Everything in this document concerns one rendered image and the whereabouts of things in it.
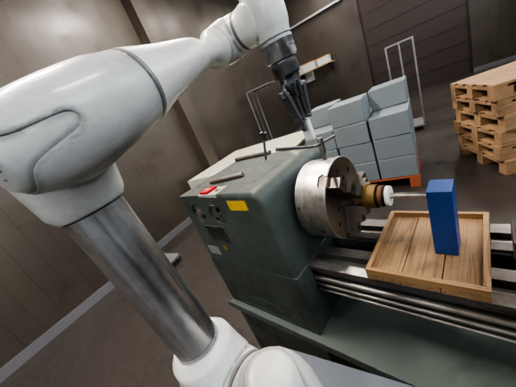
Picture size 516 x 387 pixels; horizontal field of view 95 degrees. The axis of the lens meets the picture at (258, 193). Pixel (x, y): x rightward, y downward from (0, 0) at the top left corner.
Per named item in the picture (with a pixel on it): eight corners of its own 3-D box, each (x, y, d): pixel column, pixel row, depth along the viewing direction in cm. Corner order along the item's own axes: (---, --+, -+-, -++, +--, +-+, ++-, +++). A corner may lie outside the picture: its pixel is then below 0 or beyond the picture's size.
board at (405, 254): (367, 278, 80) (365, 269, 79) (392, 218, 103) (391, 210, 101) (492, 303, 59) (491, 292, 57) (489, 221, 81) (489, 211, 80)
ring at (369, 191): (352, 191, 82) (380, 190, 76) (360, 180, 88) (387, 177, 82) (358, 214, 85) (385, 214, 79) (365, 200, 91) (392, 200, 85)
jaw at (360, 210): (341, 203, 95) (344, 233, 96) (335, 206, 91) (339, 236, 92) (370, 203, 87) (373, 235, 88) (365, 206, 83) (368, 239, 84)
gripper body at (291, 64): (286, 58, 61) (298, 94, 64) (301, 52, 66) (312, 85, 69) (264, 70, 66) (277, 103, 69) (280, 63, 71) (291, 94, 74)
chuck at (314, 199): (315, 252, 90) (292, 175, 82) (347, 213, 111) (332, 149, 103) (337, 255, 84) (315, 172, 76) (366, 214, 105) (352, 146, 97)
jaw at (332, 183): (333, 200, 90) (317, 188, 82) (335, 188, 91) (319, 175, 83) (362, 200, 82) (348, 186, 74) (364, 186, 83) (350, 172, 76)
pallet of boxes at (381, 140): (420, 160, 328) (406, 74, 291) (421, 186, 272) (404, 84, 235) (335, 173, 401) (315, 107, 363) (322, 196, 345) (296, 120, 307)
